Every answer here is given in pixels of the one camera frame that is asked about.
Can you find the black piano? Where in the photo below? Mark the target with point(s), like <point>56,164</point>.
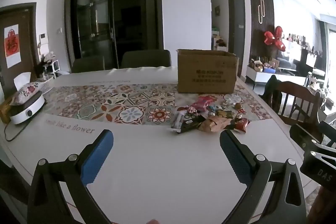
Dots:
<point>311,61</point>

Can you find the person's right forearm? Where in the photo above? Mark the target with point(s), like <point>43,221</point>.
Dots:
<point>325,205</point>

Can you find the red snack packet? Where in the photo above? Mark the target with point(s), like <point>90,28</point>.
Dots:
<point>241,125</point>

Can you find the white clip wall decoration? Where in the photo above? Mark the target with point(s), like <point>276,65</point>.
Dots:
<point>261,11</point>

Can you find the dark upholstered chair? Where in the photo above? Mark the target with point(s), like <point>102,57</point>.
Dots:
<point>145,58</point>
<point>88,64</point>

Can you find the olive snack packet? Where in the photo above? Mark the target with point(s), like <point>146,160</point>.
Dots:
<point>223,113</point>

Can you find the floral patterned tablecloth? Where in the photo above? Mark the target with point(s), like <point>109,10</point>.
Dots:
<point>136,155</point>

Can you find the dark slatted wall panel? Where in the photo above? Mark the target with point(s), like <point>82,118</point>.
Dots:
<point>256,37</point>

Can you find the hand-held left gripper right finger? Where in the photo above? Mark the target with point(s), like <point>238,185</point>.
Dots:
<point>233,153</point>

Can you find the brown paper snack packet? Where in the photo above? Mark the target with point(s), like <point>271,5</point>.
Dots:
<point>215,124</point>

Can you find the dark cloth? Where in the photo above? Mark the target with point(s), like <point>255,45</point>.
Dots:
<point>270,90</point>

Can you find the brown cardboard box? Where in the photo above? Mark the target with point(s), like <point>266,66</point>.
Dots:
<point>207,73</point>

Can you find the row of bottles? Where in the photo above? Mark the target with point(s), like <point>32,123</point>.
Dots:
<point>299,39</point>

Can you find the small framed wall picture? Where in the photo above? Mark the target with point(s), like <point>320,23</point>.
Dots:
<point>217,10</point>

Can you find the wooden chair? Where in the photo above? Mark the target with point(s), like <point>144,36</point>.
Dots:
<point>296,103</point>

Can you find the round brown chocolate ball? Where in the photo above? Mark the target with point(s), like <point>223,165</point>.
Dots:
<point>237,106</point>

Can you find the dark green snack packet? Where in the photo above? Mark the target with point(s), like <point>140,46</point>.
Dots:
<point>190,121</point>

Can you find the pink snack packet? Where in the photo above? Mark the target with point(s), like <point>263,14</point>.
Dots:
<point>202,103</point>

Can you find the red balloons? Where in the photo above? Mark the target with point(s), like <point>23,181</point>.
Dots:
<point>274,39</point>

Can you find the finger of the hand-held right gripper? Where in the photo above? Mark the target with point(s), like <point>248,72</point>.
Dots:
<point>304,134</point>
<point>328,130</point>

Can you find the white electric cooker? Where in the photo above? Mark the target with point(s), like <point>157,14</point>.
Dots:
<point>27,111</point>

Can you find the white television cabinet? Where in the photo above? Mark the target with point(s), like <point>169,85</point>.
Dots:
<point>273,77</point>

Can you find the grey interior door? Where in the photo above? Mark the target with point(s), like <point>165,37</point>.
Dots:
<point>237,35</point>

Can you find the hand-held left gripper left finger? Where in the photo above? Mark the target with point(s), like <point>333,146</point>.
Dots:
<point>97,155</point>

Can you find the floral cushion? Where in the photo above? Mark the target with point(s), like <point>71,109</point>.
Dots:
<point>26,91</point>

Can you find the brown entrance door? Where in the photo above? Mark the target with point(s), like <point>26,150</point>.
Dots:
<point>26,56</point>

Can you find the red paper door poster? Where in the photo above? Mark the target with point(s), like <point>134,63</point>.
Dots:
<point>12,45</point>

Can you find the white corridor shelf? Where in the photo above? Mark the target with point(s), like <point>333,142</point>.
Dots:
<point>219,40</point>

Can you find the white stick snack packet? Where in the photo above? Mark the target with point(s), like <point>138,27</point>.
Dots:
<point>177,121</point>

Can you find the white shelf unit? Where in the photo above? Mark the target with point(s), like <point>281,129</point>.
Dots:
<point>59,67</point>

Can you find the white intercom panel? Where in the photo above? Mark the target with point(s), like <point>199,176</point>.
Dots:
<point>43,38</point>

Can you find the white plastic basket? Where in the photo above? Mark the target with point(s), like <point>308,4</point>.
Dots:
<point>47,85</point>

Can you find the dark sliding glass door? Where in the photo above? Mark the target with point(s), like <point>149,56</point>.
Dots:
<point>113,16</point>

